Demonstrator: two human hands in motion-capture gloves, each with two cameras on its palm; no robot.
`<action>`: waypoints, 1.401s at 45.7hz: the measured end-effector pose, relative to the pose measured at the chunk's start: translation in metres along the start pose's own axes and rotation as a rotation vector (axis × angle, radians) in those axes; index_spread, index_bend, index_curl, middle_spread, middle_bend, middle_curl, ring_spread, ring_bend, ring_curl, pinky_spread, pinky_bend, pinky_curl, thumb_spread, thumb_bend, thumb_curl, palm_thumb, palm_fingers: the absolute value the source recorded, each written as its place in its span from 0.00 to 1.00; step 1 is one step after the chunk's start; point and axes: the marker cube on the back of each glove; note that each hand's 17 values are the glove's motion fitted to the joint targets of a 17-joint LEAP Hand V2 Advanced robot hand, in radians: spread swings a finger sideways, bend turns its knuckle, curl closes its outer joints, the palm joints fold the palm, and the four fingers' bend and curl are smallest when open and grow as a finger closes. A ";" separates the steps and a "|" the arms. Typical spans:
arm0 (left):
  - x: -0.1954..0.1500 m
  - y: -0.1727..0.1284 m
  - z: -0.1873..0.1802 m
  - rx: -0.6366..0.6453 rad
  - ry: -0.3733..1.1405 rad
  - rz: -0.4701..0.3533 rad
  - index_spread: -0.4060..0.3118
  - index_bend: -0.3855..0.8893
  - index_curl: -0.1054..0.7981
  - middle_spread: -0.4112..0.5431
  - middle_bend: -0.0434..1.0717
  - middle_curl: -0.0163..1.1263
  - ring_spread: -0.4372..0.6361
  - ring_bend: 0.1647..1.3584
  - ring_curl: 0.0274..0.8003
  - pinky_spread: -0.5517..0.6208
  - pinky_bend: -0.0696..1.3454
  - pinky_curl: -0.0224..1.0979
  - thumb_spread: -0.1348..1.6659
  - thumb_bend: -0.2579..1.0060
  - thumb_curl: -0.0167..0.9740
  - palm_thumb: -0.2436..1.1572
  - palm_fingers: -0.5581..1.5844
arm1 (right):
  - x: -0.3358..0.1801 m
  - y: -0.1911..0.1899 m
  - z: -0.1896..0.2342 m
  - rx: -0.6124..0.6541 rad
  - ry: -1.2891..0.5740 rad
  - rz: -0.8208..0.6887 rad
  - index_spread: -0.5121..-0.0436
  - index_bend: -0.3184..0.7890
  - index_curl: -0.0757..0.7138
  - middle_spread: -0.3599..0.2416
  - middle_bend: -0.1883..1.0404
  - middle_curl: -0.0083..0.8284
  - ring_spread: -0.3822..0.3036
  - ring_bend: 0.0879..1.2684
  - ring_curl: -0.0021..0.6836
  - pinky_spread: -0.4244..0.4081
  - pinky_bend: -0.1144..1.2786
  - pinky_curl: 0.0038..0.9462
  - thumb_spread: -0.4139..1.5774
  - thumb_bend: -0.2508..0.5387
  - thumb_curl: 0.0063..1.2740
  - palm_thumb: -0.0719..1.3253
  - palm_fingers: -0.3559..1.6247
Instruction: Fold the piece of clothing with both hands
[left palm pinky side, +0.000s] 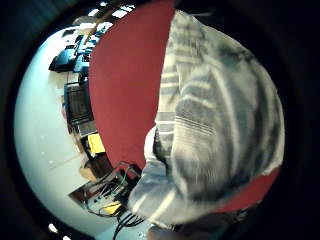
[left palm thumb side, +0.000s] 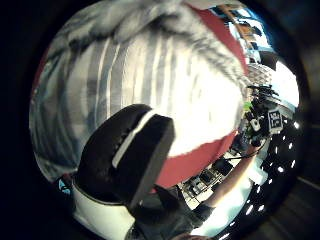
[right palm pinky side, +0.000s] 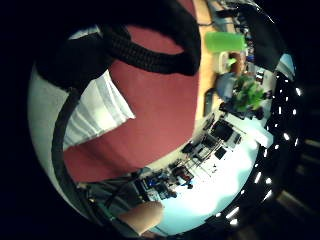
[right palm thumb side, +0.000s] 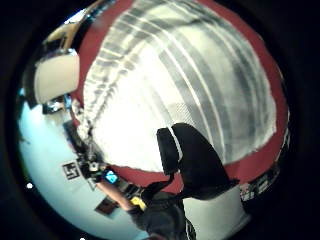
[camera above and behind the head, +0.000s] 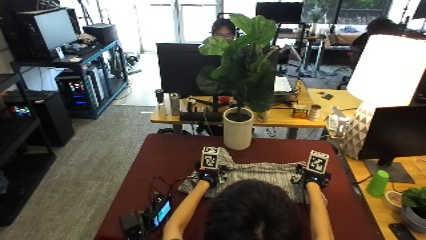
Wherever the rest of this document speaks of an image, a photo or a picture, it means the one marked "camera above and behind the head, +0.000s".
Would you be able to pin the person's right hand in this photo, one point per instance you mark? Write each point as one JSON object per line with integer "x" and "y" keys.
{"x": 316, "y": 179}

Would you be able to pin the person's left hand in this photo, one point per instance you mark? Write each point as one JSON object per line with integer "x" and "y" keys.
{"x": 208, "y": 176}

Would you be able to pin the grey striped cloth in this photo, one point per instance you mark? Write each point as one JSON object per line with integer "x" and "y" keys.
{"x": 262, "y": 173}

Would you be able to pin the white left marker cube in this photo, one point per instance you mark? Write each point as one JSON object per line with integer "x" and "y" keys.
{"x": 211, "y": 158}

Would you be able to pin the white marker cube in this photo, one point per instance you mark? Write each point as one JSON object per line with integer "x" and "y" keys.
{"x": 211, "y": 158}
{"x": 318, "y": 162}

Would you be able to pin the white right marker cube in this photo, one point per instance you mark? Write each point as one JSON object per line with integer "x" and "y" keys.
{"x": 318, "y": 162}

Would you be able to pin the tall white plant pot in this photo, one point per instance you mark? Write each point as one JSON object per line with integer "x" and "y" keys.
{"x": 238, "y": 131}

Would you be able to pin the long wooden desk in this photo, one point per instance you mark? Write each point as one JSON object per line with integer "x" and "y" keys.
{"x": 284, "y": 116}

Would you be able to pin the patterned white lamp base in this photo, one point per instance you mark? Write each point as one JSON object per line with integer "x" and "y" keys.
{"x": 359, "y": 133}

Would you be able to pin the green plastic cup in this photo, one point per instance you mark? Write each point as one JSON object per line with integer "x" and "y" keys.
{"x": 379, "y": 184}

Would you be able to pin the orange small box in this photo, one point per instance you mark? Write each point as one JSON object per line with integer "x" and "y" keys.
{"x": 300, "y": 112}

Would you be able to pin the white cylindrical can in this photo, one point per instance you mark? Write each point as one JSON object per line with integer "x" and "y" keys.
{"x": 315, "y": 112}

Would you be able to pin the black device with lit screen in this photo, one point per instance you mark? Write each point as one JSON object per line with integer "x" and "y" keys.
{"x": 160, "y": 211}

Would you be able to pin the silver can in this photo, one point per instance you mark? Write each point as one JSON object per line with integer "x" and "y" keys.
{"x": 175, "y": 104}

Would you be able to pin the white tape roll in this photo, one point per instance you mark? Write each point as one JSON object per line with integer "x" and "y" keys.
{"x": 393, "y": 200}

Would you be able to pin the small black gadget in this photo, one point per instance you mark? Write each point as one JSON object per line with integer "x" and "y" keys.
{"x": 328, "y": 96}

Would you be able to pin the light wooden side desk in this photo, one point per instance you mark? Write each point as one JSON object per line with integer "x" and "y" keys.
{"x": 391, "y": 216}

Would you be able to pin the black monitor with stand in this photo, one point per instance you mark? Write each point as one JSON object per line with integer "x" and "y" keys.
{"x": 397, "y": 133}

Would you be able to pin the open laptop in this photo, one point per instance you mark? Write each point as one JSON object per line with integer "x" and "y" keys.
{"x": 283, "y": 85}

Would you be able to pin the black tumbler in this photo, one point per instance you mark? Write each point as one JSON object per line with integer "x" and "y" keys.
{"x": 159, "y": 96}

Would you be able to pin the small green potted plant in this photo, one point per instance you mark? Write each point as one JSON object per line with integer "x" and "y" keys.
{"x": 416, "y": 197}

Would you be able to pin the black phone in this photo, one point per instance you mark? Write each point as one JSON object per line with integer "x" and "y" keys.
{"x": 401, "y": 231}

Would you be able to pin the grey round plant pot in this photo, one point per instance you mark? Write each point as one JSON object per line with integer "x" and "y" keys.
{"x": 413, "y": 220}

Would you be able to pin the large-leaf green plant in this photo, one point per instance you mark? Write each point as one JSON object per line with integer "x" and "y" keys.
{"x": 247, "y": 66}

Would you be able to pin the black monitor on wooden desk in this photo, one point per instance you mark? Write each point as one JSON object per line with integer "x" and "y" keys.
{"x": 180, "y": 68}

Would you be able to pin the white lamp shade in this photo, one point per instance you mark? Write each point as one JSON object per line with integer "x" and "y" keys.
{"x": 391, "y": 70}

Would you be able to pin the blue metal cart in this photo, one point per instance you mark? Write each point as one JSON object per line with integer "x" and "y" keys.
{"x": 107, "y": 76}

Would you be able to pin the computer tower with coloured lights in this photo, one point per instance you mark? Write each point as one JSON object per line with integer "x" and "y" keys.
{"x": 75, "y": 93}

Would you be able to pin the black computer tower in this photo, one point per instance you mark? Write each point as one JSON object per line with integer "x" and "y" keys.
{"x": 54, "y": 116}

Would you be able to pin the black shelf rack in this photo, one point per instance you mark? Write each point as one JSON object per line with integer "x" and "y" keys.
{"x": 22, "y": 156}

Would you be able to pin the black background monitor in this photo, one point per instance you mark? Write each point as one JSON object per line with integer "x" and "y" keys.
{"x": 280, "y": 11}

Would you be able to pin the black printer box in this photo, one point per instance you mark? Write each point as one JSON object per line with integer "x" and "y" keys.
{"x": 102, "y": 33}

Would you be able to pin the large monitor on cart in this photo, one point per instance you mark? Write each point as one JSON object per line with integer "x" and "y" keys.
{"x": 51, "y": 31}

